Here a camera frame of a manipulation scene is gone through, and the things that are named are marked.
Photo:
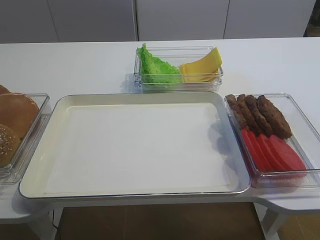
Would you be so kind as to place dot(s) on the white table leg right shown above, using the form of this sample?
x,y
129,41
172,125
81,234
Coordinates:
x,y
271,221

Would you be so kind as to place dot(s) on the green lettuce leaf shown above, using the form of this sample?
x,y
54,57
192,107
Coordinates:
x,y
154,70

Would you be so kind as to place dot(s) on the yellow cheese slices stack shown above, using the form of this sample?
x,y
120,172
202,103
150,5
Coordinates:
x,y
202,70

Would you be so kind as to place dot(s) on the brown meat patty leftmost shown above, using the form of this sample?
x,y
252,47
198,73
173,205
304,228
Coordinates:
x,y
238,112

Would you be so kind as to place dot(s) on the red tomato slice rightmost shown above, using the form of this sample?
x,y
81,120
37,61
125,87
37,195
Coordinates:
x,y
286,159

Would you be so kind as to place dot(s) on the brown meat patty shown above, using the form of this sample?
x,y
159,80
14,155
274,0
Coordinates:
x,y
252,104
250,120
238,112
274,117

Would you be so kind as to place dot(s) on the large white serving tray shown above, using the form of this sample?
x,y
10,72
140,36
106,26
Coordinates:
x,y
136,145

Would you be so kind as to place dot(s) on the clear bin patties and tomato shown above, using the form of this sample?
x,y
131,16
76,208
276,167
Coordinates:
x,y
305,141

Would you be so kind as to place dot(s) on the clear bin with buns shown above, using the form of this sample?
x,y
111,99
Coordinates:
x,y
14,171

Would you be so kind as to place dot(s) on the sesame top bun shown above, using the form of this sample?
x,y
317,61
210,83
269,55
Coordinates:
x,y
9,143

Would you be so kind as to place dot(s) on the brown meat patty rightmost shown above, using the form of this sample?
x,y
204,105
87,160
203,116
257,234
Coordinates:
x,y
274,117

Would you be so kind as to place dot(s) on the red tomato slice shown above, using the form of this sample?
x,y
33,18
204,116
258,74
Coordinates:
x,y
266,150
286,159
248,143
260,160

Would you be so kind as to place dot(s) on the plain brown bun bottom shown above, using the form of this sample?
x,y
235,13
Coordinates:
x,y
17,111

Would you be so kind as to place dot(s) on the clear bin lettuce and cheese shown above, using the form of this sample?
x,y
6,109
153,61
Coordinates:
x,y
178,56

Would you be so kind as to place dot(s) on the red tomato slice leftmost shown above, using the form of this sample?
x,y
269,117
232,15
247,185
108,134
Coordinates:
x,y
248,143

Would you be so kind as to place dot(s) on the rear brown bun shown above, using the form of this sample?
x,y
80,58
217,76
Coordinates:
x,y
4,90

